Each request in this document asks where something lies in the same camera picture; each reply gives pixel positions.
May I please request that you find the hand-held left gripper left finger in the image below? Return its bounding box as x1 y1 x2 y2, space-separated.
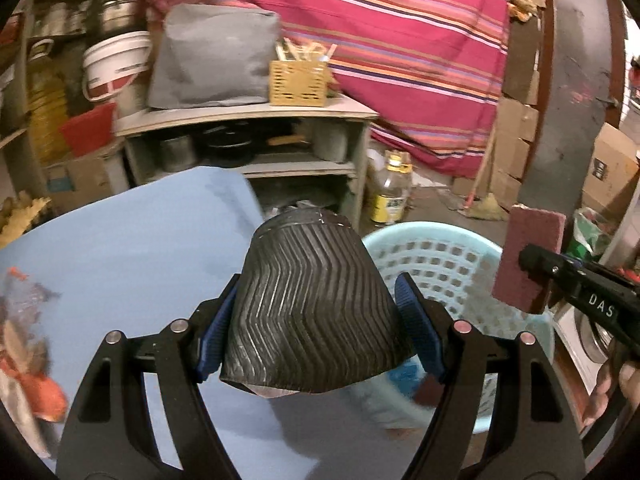
55 272 242 480

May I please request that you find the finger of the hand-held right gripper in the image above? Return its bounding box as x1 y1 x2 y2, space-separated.
519 244 567 287

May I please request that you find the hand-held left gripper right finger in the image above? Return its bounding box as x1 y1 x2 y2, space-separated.
394 272 586 480

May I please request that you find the maroon scouring pad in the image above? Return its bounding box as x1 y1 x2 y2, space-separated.
491 204 568 315

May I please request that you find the light blue plastic basket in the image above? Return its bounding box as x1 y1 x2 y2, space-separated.
350 221 556 436

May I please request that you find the black ribbed rubber piece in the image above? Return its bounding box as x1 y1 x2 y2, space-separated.
220 212 418 401

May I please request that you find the clear orange plastic wrapper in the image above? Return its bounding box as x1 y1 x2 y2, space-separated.
0 265 70 423

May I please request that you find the person's right hand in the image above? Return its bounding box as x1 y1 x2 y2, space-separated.
582 345 640 428

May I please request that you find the steel gas stove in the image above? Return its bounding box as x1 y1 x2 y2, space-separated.
560 305 626 366

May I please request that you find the green plastic bag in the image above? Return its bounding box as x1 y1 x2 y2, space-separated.
571 207 623 263

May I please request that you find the straw broom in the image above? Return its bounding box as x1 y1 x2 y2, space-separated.
459 125 508 222

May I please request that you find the printed cardboard box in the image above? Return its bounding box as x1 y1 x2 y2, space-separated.
581 122 640 206

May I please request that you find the stack of cardboard boxes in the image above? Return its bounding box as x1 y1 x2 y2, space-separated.
492 7 543 206

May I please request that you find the clear bottle yellow label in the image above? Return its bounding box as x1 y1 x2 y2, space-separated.
369 151 415 225

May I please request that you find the dark grey door panel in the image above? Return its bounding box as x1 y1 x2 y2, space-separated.
522 0 628 211

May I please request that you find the small steel pot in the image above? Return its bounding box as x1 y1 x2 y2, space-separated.
159 134 196 172

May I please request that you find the black pan stack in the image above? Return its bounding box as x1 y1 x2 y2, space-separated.
199 127 255 167

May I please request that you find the brown cardboard box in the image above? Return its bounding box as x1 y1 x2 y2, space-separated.
42 142 128 211

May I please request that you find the grey metal pot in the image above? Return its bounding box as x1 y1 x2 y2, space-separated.
311 120 351 162

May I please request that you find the grey shelf cabinet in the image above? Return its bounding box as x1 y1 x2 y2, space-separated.
114 94 379 221

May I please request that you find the yellow crumpled foam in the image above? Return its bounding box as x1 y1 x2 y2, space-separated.
0 195 52 243

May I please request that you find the red plastic tray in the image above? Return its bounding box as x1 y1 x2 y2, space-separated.
59 103 117 158

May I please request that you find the red striped blanket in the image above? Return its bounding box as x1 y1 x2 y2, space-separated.
137 0 511 178

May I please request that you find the yellow crumpled cloth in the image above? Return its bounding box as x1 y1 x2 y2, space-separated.
507 0 548 22

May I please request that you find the yellow woven basket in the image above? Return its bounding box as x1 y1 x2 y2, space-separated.
270 59 333 107

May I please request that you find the grey fabric bag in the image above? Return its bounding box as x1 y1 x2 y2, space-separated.
147 4 281 110

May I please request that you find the large yellow oil jug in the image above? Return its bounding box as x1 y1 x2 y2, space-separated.
27 40 68 163

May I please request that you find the white plastic bucket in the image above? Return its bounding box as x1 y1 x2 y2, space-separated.
81 31 153 113

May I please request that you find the wooden storage shelf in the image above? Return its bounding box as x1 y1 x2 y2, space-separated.
0 0 101 196

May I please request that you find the bundle of wooden utensils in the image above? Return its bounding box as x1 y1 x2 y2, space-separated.
275 37 338 64

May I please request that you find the steel cooking pot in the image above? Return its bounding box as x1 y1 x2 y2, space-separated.
95 0 146 36

